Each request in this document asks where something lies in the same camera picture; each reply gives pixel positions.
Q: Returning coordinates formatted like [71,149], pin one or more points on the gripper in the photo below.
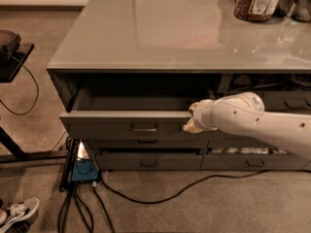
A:
[199,116]

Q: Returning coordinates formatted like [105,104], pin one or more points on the grey drawer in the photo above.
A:
[154,144]
[237,143]
[161,160]
[253,159]
[95,117]
[279,92]

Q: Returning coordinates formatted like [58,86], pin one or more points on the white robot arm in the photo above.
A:
[244,115]

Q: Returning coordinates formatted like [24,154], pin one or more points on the grey cabinet with glossy top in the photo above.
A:
[170,48]

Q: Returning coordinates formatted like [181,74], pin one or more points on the blue electronics box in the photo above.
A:
[84,172]

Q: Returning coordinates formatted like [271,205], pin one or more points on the clear jar of nuts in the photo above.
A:
[255,10]

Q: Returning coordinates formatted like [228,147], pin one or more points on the black side table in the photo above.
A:
[27,119]

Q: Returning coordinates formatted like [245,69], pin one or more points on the dark device on table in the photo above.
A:
[9,43]

